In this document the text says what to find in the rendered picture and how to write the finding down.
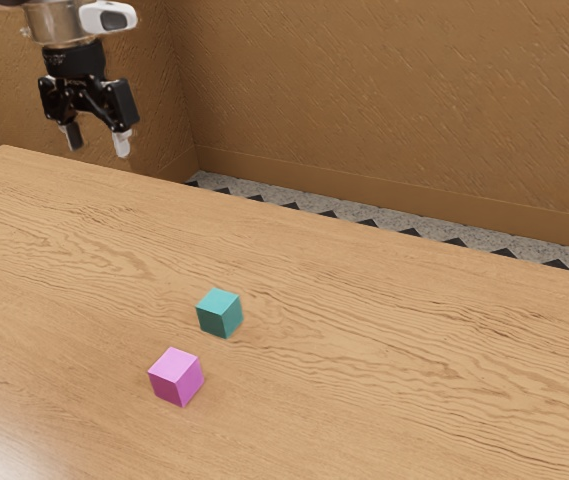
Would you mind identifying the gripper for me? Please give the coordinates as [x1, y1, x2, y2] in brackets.
[37, 38, 142, 160]

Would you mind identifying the pink block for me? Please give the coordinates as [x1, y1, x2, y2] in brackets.
[146, 346, 205, 409]

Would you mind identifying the teal block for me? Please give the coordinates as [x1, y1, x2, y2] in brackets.
[194, 287, 244, 341]

